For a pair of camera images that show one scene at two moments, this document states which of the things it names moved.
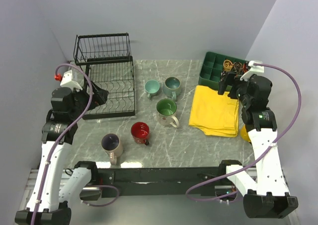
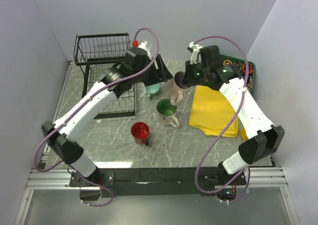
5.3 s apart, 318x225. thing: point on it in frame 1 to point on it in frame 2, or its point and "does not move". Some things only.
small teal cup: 151,87 does not move
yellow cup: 244,135 does not move
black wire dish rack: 107,56 does not move
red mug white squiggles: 140,132 does not move
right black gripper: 228,79 to 188,78
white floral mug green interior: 166,109 does not move
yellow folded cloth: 217,114 does not move
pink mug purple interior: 112,143 to 174,88
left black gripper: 99,96 to 161,74
